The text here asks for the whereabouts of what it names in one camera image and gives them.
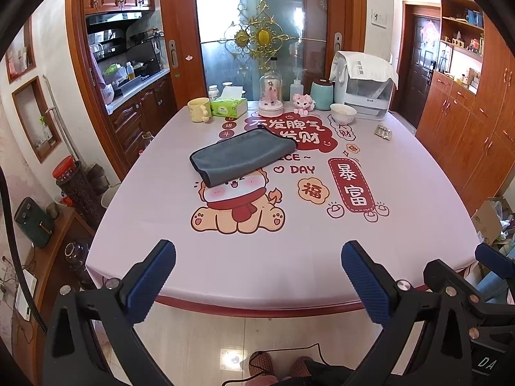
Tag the small white pill jar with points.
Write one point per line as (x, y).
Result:
(213, 92)

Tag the pink block pig figurine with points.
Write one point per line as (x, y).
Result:
(303, 104)

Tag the cream yellow mug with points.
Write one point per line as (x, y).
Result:
(200, 110)

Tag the pink printed tablecloth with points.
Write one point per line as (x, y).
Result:
(272, 241)

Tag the red lidded plastic jar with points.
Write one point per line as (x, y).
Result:
(65, 169)

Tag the cardboard box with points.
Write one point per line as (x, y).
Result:
(492, 219)

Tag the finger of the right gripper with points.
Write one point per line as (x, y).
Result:
(499, 264)

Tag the teal ceramic canister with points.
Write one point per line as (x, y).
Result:
(322, 94)

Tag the white small bowl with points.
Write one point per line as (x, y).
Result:
(342, 113)

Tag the wooden storage cabinet wall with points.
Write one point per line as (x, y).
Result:
(468, 119)

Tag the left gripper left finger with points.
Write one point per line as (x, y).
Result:
(72, 354)

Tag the white squeeze bottle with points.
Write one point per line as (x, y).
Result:
(296, 88)

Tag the green tissue box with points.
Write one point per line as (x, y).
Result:
(231, 104)

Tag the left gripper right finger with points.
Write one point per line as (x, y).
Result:
(422, 341)

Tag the clear liquor bottle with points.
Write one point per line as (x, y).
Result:
(274, 69)

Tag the glass sliding door gold ornament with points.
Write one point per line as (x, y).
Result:
(241, 39)

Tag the dark green air fryer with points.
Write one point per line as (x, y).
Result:
(34, 222)

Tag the wooden side cabinet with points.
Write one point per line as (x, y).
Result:
(52, 271)

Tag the glass dome pink figurine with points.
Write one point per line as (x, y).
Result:
(270, 103)

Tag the blister pill pack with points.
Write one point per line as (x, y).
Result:
(383, 132)

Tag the purple and grey towel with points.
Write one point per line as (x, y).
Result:
(240, 155)

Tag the white water dispenser appliance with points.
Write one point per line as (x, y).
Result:
(364, 82)

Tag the kitchen base cabinet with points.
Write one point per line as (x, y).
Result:
(143, 114)

